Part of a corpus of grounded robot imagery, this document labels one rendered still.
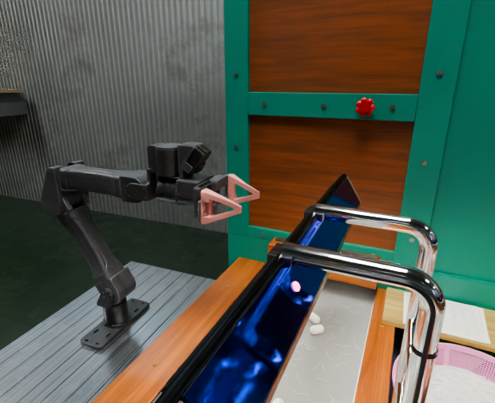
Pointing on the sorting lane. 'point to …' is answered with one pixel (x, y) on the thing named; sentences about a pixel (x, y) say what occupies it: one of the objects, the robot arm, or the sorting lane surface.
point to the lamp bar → (261, 321)
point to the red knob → (365, 107)
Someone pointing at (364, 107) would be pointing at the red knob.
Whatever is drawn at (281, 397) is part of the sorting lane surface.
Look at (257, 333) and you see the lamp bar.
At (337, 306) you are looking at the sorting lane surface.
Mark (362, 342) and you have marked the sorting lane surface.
